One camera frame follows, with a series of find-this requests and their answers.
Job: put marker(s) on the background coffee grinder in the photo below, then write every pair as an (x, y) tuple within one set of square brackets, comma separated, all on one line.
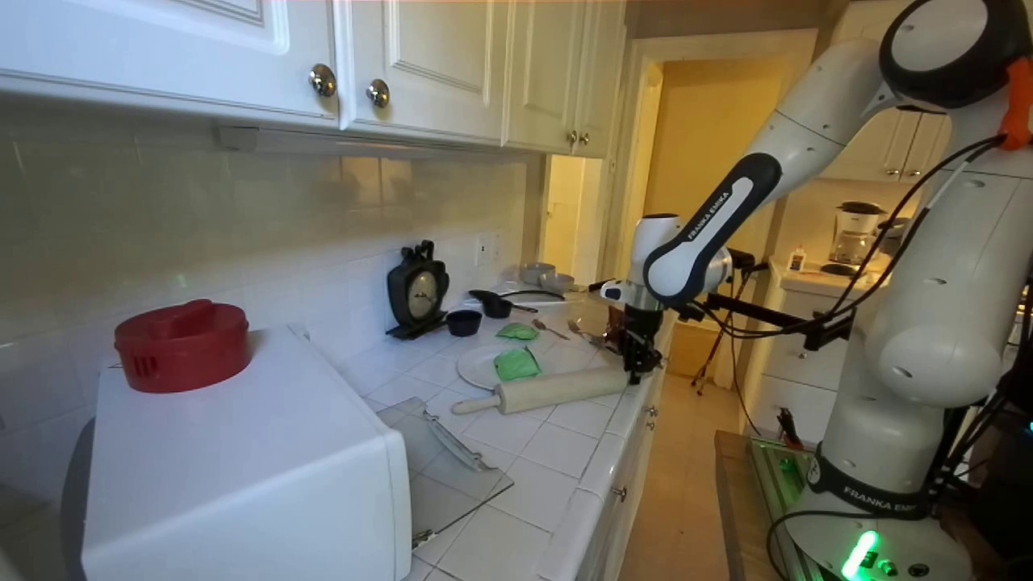
[(858, 231)]

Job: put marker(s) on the white lower cabinet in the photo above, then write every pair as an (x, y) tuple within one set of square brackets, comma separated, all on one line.
[(625, 503)]

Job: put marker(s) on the small black measuring cup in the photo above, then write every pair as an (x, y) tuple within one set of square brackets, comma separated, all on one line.
[(462, 321)]

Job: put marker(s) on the white upper cabinet door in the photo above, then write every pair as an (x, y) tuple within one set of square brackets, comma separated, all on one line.
[(559, 66), (430, 53), (163, 53)]

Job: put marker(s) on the metal spoon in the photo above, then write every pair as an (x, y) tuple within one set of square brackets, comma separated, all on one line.
[(549, 327)]

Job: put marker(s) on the black table clock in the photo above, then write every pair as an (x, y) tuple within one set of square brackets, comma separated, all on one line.
[(416, 292)]

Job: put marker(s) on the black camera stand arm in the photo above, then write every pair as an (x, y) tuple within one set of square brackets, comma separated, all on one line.
[(787, 321)]

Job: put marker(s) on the white round plate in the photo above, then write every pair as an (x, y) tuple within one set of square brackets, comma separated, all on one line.
[(480, 364)]

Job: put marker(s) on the white countertop appliance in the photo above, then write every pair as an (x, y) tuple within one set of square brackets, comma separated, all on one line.
[(237, 473)]

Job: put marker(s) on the brass cabinet knob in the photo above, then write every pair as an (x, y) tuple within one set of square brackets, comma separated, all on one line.
[(324, 79), (378, 91)]

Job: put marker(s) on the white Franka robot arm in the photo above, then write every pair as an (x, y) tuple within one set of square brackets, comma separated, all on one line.
[(938, 323)]

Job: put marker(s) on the white background cabinet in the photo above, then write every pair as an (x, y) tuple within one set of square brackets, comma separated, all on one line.
[(893, 148)]

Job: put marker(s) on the flat green packet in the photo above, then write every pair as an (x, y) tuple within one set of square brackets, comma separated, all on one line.
[(518, 332)]

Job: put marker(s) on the red round lid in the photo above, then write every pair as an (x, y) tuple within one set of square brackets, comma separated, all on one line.
[(181, 345)]

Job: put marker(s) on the wooden rolling pin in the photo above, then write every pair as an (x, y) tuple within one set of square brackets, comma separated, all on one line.
[(549, 388)]

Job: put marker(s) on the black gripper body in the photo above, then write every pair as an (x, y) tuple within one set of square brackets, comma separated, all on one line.
[(641, 327)]

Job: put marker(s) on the black stereo camera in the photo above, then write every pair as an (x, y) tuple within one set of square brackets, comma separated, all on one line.
[(744, 259)]

